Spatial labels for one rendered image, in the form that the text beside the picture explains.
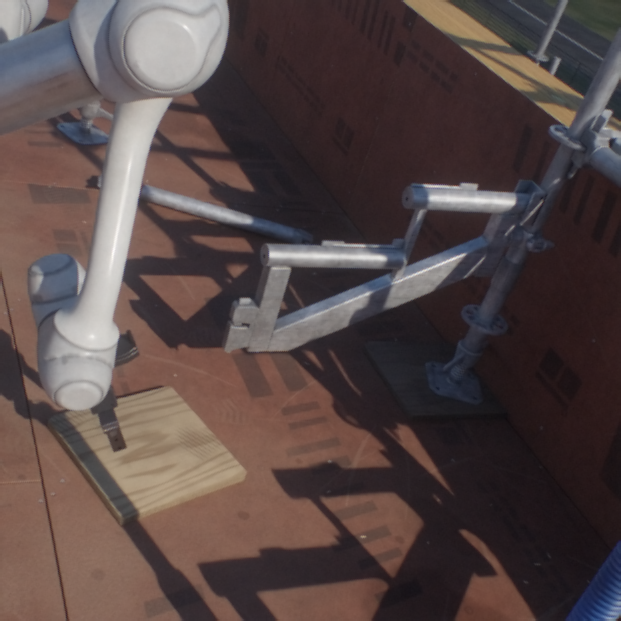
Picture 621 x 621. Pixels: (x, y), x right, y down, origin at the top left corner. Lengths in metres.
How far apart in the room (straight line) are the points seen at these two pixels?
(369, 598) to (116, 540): 0.49
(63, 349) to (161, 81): 0.48
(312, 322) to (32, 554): 0.80
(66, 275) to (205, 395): 0.68
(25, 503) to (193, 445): 0.37
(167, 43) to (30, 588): 0.95
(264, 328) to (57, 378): 0.73
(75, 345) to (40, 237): 1.17
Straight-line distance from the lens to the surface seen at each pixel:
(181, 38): 1.09
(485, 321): 2.31
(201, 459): 1.90
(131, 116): 1.38
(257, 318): 1.99
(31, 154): 2.99
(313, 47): 3.57
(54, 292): 1.51
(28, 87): 1.20
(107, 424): 1.64
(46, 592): 1.64
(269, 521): 1.85
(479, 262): 2.18
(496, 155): 2.53
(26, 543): 1.70
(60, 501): 1.78
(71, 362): 1.39
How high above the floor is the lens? 1.27
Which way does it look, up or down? 32 degrees down
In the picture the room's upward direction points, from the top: 19 degrees clockwise
